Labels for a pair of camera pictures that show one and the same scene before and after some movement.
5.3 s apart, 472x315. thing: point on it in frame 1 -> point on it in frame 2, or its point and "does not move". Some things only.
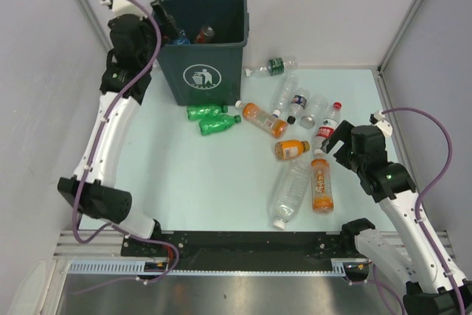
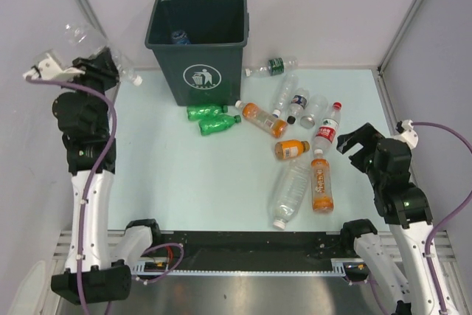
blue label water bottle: x=183 y=39 does not move
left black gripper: x=165 y=21 -> x=99 y=67
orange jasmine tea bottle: x=321 y=185 does not move
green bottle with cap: x=217 y=123 does not move
